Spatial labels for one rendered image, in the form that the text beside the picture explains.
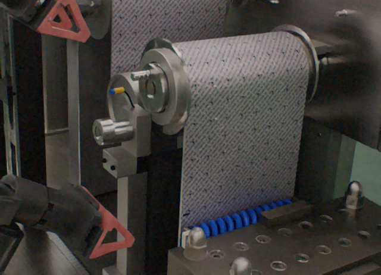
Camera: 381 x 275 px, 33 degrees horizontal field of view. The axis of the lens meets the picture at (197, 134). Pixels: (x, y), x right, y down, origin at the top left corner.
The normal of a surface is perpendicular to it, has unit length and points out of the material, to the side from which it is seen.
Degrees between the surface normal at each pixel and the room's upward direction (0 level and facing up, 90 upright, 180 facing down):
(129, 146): 90
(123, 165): 90
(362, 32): 90
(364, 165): 0
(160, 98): 90
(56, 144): 0
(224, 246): 0
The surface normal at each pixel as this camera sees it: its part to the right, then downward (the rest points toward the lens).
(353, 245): 0.06, -0.92
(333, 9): -0.83, 0.17
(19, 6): -0.61, -0.47
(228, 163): 0.55, 0.35
